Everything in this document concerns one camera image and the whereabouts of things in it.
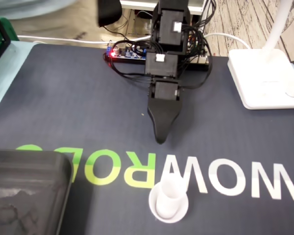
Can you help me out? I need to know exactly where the white plastic tube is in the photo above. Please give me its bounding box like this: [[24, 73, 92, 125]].
[[157, 177, 186, 219]]

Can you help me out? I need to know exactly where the servo driver board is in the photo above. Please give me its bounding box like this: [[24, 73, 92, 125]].
[[196, 52, 210, 65]]

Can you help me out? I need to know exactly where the black chair back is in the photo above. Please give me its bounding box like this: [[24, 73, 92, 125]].
[[97, 0, 123, 27]]

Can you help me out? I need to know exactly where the person in light blue shirt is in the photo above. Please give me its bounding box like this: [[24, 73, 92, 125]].
[[0, 0, 100, 41]]

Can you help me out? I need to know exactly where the black plastic tray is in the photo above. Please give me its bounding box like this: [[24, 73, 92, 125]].
[[0, 149, 73, 235]]

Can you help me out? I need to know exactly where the white lamp neck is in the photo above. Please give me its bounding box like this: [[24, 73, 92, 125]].
[[258, 0, 294, 58]]

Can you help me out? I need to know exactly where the white round plastic dish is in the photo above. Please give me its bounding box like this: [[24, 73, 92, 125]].
[[148, 185, 189, 224]]

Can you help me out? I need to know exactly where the dark mat with WOWROBO print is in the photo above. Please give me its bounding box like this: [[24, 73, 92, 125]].
[[0, 43, 294, 235]]

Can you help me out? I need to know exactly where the black frame stand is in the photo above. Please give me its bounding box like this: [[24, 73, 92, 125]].
[[0, 8, 12, 71]]

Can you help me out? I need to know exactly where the blue circuit board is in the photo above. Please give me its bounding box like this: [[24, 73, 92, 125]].
[[105, 43, 147, 61]]

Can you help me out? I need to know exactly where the white shelf furniture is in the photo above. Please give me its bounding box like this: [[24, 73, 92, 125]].
[[119, 0, 209, 15]]

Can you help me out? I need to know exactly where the black gripper servo housing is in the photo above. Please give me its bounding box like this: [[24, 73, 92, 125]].
[[147, 78, 185, 144]]

